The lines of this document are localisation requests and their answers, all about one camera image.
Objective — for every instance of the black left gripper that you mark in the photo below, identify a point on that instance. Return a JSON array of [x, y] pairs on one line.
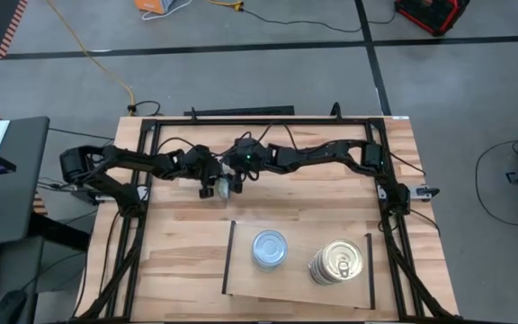
[[198, 164]]

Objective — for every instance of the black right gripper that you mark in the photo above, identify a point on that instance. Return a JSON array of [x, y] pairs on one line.
[[247, 155]]

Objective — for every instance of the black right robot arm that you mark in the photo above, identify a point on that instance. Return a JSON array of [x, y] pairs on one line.
[[331, 155]]

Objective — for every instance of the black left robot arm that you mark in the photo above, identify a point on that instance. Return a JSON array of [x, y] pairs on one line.
[[124, 164]]

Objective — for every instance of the black flat bar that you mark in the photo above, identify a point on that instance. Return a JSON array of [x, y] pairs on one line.
[[238, 110]]

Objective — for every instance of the orange box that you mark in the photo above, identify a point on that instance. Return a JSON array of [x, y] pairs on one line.
[[155, 5]]

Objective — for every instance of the black low desk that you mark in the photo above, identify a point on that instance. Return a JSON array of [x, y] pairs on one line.
[[11, 270]]

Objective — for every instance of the black computer mouse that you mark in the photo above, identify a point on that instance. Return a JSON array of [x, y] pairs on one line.
[[9, 307]]

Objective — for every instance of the red black equipment case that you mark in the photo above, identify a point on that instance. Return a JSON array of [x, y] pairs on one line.
[[432, 15]]

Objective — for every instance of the black metal table frame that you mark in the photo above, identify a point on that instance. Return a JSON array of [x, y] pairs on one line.
[[263, 121]]

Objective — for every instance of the silver mounting bracket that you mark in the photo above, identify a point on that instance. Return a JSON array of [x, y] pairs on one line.
[[142, 193], [381, 191]]

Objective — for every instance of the black frame clamp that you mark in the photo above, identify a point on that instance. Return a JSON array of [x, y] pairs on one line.
[[336, 110], [193, 114]]

